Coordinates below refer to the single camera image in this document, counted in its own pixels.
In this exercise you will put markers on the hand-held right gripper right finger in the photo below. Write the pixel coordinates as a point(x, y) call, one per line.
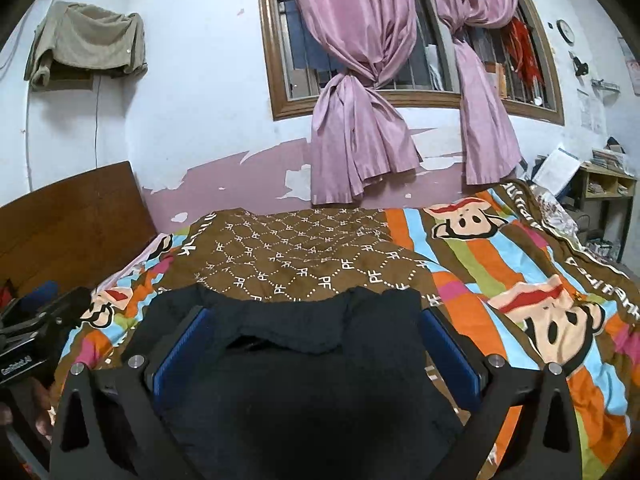
point(450, 360)

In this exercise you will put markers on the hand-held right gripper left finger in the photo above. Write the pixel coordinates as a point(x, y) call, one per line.
point(177, 360)

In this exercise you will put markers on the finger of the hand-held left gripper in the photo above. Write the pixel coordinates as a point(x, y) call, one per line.
point(72, 307)
point(44, 292)

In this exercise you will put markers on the black jacket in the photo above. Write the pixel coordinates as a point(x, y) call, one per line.
point(300, 400)

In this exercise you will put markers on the person's left hand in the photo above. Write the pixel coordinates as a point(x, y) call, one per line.
point(44, 410)

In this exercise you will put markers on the red and black garment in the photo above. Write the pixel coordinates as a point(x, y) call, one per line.
point(5, 296)

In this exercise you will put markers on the wooden headboard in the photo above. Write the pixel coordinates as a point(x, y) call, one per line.
point(75, 220)

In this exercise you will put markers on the brown cartoon printed quilt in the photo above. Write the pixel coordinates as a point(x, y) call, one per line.
point(310, 255)

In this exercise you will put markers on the floral cloth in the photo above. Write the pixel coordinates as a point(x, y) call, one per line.
point(560, 212)

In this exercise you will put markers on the white paper sheet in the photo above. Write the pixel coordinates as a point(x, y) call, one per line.
point(556, 170)

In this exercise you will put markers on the wooden shelf unit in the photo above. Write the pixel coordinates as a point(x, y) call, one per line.
point(607, 175)

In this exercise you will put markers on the wide pink curtain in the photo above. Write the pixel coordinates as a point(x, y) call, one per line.
point(350, 135)

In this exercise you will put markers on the narrow pink curtain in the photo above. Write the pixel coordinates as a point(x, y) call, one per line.
point(480, 110)

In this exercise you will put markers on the red hanging decoration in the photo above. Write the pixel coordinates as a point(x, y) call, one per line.
point(522, 50)

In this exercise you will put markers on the wall-mounted box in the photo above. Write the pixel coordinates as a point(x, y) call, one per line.
point(65, 82)

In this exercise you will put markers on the beige cloth on wall box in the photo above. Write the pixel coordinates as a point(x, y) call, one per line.
point(90, 40)

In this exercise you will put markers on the white paper on wall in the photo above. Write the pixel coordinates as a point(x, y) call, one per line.
point(589, 110)

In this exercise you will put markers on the metal wall rack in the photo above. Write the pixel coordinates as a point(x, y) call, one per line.
point(605, 86)

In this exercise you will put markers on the black wall lamp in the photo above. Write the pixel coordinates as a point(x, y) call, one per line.
point(580, 66)

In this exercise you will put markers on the wall calendar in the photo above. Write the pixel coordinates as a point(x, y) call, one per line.
point(632, 70)

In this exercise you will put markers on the round wall clock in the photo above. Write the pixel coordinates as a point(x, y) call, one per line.
point(565, 31)

